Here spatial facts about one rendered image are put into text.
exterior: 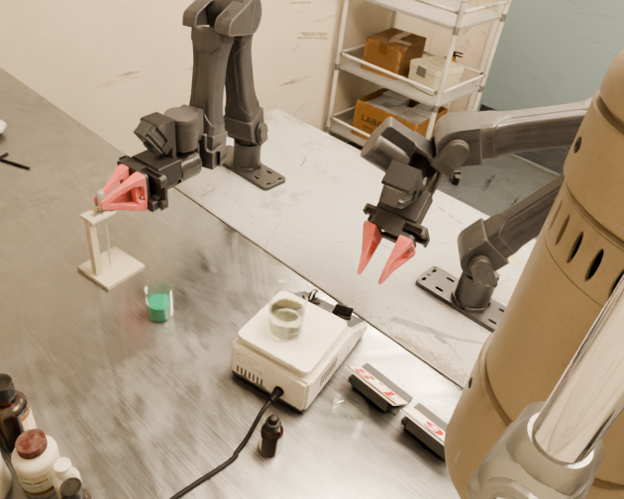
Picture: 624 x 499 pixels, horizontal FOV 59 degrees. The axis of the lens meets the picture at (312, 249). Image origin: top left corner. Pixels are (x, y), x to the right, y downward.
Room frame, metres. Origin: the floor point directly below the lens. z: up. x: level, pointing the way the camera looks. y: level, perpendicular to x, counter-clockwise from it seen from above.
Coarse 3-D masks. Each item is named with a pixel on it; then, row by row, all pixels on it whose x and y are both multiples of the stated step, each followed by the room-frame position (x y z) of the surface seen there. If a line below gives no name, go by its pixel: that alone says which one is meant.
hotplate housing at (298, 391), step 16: (352, 336) 0.59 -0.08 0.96; (240, 352) 0.52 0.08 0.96; (256, 352) 0.52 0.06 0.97; (336, 352) 0.54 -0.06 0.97; (240, 368) 0.52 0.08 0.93; (256, 368) 0.51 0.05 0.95; (272, 368) 0.50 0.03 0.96; (288, 368) 0.50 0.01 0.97; (320, 368) 0.51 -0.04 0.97; (336, 368) 0.55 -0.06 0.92; (256, 384) 0.51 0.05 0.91; (272, 384) 0.50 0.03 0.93; (288, 384) 0.48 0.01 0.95; (304, 384) 0.48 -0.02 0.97; (320, 384) 0.51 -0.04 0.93; (272, 400) 0.47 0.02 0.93; (288, 400) 0.48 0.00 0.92; (304, 400) 0.48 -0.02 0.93
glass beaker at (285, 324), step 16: (272, 288) 0.56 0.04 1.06; (288, 288) 0.57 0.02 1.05; (304, 288) 0.57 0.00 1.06; (272, 304) 0.53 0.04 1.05; (288, 304) 0.52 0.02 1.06; (304, 304) 0.54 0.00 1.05; (272, 320) 0.53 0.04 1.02; (288, 320) 0.53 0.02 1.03; (272, 336) 0.53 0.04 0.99; (288, 336) 0.53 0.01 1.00
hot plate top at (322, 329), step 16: (256, 320) 0.56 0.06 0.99; (304, 320) 0.57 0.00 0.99; (320, 320) 0.58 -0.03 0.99; (336, 320) 0.58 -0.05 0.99; (240, 336) 0.53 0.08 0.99; (256, 336) 0.53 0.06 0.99; (304, 336) 0.54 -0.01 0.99; (320, 336) 0.55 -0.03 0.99; (336, 336) 0.55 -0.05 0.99; (272, 352) 0.50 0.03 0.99; (288, 352) 0.51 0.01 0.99; (304, 352) 0.51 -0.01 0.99; (320, 352) 0.52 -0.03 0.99; (304, 368) 0.49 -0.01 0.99
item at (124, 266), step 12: (84, 216) 0.70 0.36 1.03; (96, 216) 0.70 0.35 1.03; (108, 216) 0.71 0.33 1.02; (96, 240) 0.69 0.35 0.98; (96, 252) 0.69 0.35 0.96; (120, 252) 0.76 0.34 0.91; (84, 264) 0.71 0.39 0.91; (96, 264) 0.69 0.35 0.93; (108, 264) 0.72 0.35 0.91; (120, 264) 0.72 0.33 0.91; (132, 264) 0.73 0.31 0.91; (144, 264) 0.73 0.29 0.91; (96, 276) 0.69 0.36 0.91; (108, 276) 0.69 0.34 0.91; (120, 276) 0.69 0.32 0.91; (108, 288) 0.67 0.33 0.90
